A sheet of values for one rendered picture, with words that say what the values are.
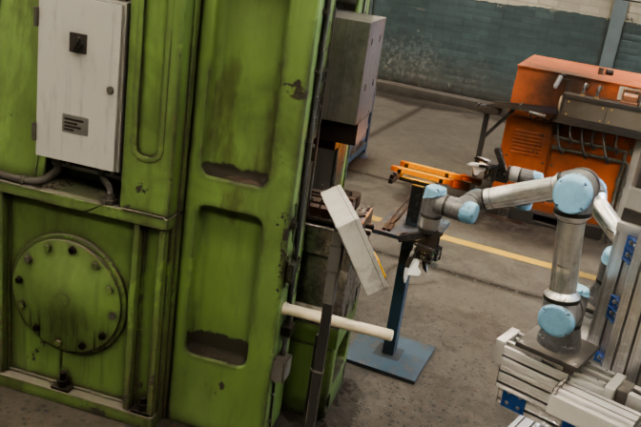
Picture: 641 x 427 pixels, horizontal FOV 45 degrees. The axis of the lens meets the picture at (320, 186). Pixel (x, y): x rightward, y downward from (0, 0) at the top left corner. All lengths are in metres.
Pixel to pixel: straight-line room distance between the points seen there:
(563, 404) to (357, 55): 1.44
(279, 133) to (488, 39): 7.97
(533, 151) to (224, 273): 3.91
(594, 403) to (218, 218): 1.52
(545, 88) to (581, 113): 0.38
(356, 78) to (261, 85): 0.37
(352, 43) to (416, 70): 7.95
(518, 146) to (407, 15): 4.68
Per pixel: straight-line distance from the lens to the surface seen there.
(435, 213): 2.71
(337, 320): 3.10
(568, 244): 2.57
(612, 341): 2.96
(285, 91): 2.84
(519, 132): 6.59
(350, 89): 3.03
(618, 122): 6.35
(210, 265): 3.20
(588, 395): 2.81
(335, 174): 3.56
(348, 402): 3.79
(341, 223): 2.56
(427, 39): 10.87
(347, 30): 3.01
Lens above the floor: 2.07
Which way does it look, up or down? 18 degrees down
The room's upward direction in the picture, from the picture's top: 8 degrees clockwise
